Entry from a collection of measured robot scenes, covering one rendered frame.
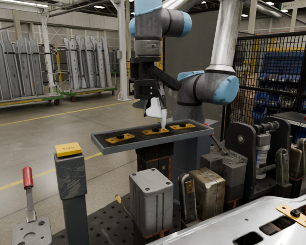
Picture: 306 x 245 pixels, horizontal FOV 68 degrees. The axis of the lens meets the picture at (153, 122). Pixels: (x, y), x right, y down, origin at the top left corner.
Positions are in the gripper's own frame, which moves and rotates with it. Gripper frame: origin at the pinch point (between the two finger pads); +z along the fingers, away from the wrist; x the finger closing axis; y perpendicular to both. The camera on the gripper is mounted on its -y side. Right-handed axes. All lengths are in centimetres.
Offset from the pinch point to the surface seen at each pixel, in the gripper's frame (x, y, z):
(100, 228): -18, 17, 49
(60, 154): 5.6, 28.3, 3.5
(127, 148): 8.2, 11.5, 3.5
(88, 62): -783, -87, 2
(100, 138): -1.1, 17.1, 3.0
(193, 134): 6.5, -10.0, 3.1
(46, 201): -161, 48, 119
